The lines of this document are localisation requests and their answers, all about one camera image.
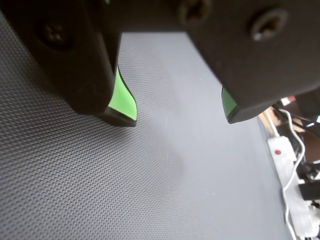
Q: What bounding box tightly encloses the white power strip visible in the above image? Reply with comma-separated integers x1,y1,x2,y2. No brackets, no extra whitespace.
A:
266,136,320,237

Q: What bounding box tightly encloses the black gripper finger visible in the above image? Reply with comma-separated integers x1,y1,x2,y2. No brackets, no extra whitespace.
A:
179,0,320,125
0,0,138,128

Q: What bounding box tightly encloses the grey textured table mat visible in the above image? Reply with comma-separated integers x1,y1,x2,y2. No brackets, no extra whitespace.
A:
0,12,291,240

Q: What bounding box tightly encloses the thin white cable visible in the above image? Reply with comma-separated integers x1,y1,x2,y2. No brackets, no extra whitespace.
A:
276,107,307,240

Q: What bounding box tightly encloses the black plug in strip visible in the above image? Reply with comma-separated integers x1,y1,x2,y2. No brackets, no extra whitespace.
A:
297,182,320,201

